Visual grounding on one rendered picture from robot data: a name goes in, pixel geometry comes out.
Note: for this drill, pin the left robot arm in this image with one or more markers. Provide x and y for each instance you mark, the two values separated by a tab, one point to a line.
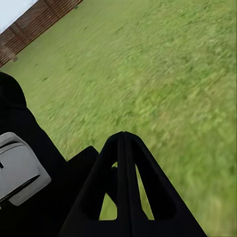
37	185

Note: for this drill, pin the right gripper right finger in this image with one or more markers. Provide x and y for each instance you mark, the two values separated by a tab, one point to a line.
172	217

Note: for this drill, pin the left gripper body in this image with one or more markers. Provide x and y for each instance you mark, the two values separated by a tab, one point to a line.
19	221

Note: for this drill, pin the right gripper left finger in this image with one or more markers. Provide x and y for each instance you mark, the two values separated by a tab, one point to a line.
83	218

